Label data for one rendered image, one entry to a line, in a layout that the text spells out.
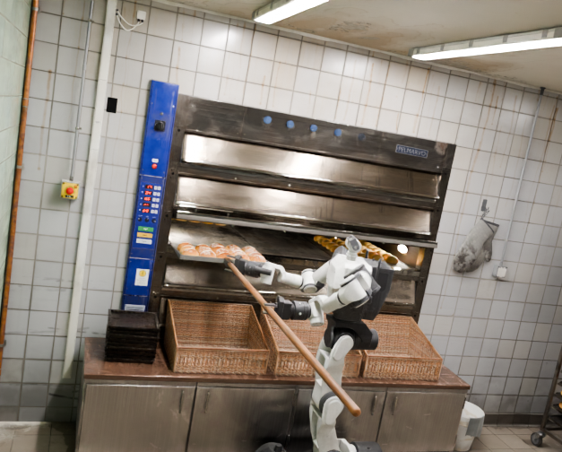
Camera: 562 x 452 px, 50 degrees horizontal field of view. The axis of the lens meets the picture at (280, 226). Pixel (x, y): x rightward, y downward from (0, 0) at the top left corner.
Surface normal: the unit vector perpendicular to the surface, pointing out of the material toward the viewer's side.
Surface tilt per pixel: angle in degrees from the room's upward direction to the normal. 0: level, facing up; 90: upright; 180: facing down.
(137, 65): 90
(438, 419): 91
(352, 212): 70
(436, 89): 90
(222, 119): 91
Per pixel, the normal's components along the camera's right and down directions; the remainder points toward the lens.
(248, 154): 0.33, -0.14
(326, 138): 0.30, 0.21
